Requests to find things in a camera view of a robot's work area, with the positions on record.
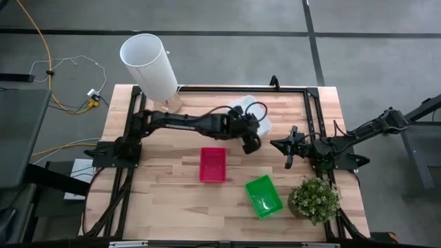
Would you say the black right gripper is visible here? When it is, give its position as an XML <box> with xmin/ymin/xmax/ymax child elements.
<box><xmin>270</xmin><ymin>125</ymin><xmax>315</xmax><ymax>169</ymax></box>

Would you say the thin white cable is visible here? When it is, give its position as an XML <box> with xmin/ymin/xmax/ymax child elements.
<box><xmin>29</xmin><ymin>54</ymin><xmax>107</xmax><ymax>94</ymax></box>

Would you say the white box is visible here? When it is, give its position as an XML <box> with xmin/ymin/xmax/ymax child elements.
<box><xmin>63</xmin><ymin>158</ymin><xmax>96</xmax><ymax>201</ymax></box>

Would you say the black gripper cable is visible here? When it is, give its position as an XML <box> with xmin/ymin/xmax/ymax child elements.
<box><xmin>206</xmin><ymin>101</ymin><xmax>269</xmax><ymax>124</ymax></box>

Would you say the silver metal bracket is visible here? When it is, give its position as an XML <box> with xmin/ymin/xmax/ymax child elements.
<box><xmin>109</xmin><ymin>240</ymin><xmax>149</xmax><ymax>248</ymax></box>
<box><xmin>302</xmin><ymin>242</ymin><xmax>341</xmax><ymax>248</ymax></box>

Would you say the green plastic basket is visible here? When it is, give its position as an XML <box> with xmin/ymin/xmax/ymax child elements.
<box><xmin>244</xmin><ymin>174</ymin><xmax>285</xmax><ymax>220</ymax></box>

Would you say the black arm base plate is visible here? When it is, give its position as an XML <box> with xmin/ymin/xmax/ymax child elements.
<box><xmin>83</xmin><ymin>140</ymin><xmax>143</xmax><ymax>169</ymax></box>
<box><xmin>311</xmin><ymin>151</ymin><xmax>371</xmax><ymax>172</ymax></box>

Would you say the yellow cable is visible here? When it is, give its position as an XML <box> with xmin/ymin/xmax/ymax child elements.
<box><xmin>15</xmin><ymin>0</ymin><xmax>101</xmax><ymax>115</ymax></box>
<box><xmin>30</xmin><ymin>143</ymin><xmax>99</xmax><ymax>156</ymax></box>

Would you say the grey desk top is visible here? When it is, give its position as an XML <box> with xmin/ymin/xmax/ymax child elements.
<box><xmin>0</xmin><ymin>88</ymin><xmax>52</xmax><ymax>189</ymax></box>

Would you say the red plastic basket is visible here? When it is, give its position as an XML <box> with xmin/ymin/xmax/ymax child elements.
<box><xmin>198</xmin><ymin>147</ymin><xmax>227</xmax><ymax>183</ymax></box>

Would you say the black aluminium table frame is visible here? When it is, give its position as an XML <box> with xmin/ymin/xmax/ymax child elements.
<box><xmin>82</xmin><ymin>84</ymin><xmax>369</xmax><ymax>242</ymax></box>

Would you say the small green potted plant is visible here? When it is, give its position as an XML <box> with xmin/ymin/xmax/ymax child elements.
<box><xmin>287</xmin><ymin>176</ymin><xmax>342</xmax><ymax>227</ymax></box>

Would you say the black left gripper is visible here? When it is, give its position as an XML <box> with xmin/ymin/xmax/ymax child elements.
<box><xmin>227</xmin><ymin>105</ymin><xmax>262</xmax><ymax>155</ymax></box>

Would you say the white cylinder tube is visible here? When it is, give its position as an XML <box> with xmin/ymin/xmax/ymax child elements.
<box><xmin>119</xmin><ymin>32</ymin><xmax>183</xmax><ymax>114</ymax></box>

